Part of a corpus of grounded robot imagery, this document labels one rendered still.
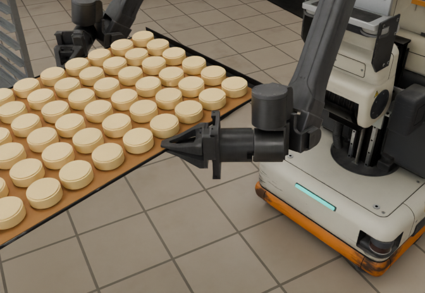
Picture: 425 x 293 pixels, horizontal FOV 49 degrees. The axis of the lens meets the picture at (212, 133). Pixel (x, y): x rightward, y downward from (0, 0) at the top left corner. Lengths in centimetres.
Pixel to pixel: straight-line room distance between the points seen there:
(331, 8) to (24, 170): 57
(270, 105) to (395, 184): 123
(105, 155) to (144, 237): 124
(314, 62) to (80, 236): 144
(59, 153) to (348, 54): 103
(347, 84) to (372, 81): 8
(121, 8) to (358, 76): 78
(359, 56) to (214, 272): 95
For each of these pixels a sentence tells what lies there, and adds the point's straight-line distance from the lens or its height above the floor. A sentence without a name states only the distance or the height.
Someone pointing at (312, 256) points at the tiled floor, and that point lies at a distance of 193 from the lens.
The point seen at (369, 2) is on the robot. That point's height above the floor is 100.
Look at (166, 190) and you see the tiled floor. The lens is 217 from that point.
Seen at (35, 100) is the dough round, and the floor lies 99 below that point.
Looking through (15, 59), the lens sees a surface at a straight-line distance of 259.
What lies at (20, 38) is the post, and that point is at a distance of 245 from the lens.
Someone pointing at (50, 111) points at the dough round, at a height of 99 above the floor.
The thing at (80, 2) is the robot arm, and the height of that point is 108.
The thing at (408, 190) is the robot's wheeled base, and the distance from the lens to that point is 189.
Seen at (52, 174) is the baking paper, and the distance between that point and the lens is 79.
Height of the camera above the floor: 144
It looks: 35 degrees down
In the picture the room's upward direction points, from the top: straight up
